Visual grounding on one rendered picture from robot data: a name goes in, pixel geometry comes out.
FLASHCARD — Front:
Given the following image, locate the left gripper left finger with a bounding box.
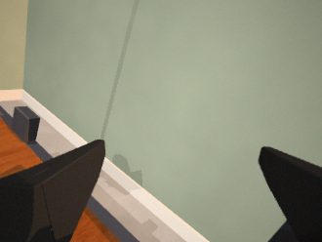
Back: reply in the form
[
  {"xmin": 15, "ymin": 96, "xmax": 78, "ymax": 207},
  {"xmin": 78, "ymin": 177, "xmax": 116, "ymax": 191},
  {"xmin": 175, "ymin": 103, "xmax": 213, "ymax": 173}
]
[{"xmin": 0, "ymin": 140, "xmax": 105, "ymax": 242}]

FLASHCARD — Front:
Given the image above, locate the dark grey block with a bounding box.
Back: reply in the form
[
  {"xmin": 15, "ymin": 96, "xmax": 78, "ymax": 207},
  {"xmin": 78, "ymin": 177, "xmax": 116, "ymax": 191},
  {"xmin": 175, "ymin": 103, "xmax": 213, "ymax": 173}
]
[{"xmin": 11, "ymin": 106, "xmax": 40, "ymax": 142}]

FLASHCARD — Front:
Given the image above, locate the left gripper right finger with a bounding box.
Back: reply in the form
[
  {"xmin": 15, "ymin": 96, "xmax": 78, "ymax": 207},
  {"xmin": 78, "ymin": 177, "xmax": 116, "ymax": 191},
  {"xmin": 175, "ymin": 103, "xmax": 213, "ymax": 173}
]
[{"xmin": 259, "ymin": 146, "xmax": 322, "ymax": 242}]

